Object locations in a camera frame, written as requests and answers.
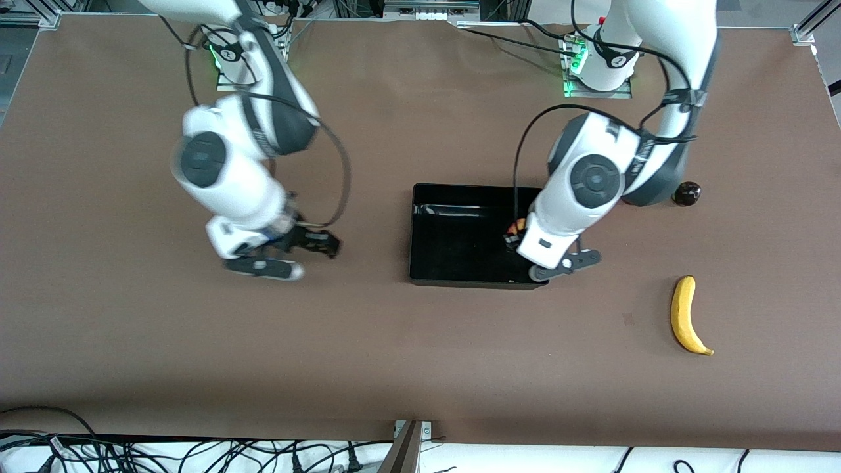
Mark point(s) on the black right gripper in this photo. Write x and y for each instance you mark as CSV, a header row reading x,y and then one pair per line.
x,y
304,238

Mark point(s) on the red apple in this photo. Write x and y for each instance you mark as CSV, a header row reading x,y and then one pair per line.
x,y
517,226

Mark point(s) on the black plastic box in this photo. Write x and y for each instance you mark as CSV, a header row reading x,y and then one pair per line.
x,y
453,243

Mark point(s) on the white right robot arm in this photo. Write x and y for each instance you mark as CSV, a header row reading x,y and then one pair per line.
x,y
223,177

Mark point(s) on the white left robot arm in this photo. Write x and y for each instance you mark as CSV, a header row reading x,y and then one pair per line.
x,y
594,177

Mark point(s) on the yellow banana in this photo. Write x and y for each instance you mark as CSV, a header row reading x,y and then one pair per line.
x,y
682,315

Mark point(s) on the dark purple mangosteen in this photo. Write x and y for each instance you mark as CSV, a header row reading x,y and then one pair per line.
x,y
688,194

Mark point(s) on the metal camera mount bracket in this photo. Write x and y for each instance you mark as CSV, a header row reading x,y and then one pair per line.
x,y
427,430

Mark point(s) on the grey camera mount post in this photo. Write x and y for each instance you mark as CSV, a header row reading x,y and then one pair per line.
x,y
404,453

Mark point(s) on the aluminium frame rail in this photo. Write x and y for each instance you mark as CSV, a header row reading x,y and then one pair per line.
x,y
427,5

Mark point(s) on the aluminium frame corner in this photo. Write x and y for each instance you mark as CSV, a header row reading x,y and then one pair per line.
x,y
811,26
39,20

